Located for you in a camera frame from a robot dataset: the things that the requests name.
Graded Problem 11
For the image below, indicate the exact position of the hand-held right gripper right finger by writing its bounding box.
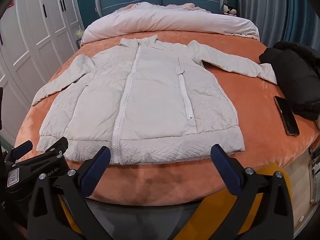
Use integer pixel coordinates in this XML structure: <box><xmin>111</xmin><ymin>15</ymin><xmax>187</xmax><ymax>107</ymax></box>
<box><xmin>211</xmin><ymin>144</ymin><xmax>294</xmax><ymax>240</ymax></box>

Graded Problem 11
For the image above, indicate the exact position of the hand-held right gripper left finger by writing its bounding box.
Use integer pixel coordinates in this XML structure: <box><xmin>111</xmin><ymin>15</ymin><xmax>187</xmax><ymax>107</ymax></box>
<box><xmin>27</xmin><ymin>146</ymin><xmax>112</xmax><ymax>240</ymax></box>

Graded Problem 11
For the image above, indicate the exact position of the black smartphone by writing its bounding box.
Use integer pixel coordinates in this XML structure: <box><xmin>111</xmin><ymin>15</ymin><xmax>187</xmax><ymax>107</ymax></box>
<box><xmin>274</xmin><ymin>96</ymin><xmax>300</xmax><ymax>137</ymax></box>

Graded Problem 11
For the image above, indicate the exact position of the white puffer jacket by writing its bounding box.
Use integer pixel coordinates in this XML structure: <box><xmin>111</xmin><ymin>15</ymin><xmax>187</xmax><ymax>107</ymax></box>
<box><xmin>31</xmin><ymin>37</ymin><xmax>278</xmax><ymax>165</ymax></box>

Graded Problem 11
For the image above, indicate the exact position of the black puffer jacket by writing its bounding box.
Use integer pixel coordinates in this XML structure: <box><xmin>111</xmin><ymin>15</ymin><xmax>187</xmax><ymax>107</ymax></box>
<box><xmin>259</xmin><ymin>41</ymin><xmax>320</xmax><ymax>120</ymax></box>

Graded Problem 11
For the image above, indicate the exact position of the grey blue curtain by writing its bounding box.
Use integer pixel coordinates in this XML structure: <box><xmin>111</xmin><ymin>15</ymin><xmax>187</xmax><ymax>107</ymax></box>
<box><xmin>236</xmin><ymin>0</ymin><xmax>320</xmax><ymax>55</ymax></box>

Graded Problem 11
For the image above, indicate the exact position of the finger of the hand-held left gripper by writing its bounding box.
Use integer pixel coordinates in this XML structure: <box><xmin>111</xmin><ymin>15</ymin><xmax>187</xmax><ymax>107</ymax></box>
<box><xmin>15</xmin><ymin>137</ymin><xmax>69</xmax><ymax>167</ymax></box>
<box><xmin>10</xmin><ymin>141</ymin><xmax>33</xmax><ymax>161</ymax></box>

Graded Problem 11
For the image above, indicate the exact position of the yellow cloth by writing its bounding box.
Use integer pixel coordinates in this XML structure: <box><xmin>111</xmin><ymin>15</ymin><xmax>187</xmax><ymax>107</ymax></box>
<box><xmin>59</xmin><ymin>162</ymin><xmax>293</xmax><ymax>240</ymax></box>

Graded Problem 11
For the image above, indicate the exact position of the pale pink duvet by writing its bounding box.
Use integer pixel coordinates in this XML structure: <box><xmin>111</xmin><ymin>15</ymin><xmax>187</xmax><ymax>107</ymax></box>
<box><xmin>81</xmin><ymin>2</ymin><xmax>260</xmax><ymax>44</ymax></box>

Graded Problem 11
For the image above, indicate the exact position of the white panelled wardrobe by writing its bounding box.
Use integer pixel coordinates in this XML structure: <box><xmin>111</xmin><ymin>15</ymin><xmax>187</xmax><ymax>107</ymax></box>
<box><xmin>0</xmin><ymin>0</ymin><xmax>87</xmax><ymax>150</ymax></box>

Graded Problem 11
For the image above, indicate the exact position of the orange plush bed blanket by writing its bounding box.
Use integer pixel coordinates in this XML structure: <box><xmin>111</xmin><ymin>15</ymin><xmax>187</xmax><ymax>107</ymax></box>
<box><xmin>14</xmin><ymin>30</ymin><xmax>319</xmax><ymax>207</ymax></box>

